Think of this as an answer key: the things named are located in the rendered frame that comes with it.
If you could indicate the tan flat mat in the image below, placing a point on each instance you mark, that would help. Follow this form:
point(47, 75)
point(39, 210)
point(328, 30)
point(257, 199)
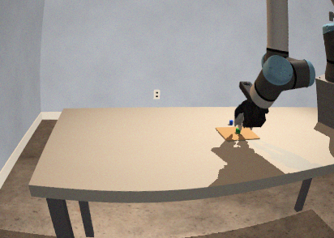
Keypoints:
point(229, 134)

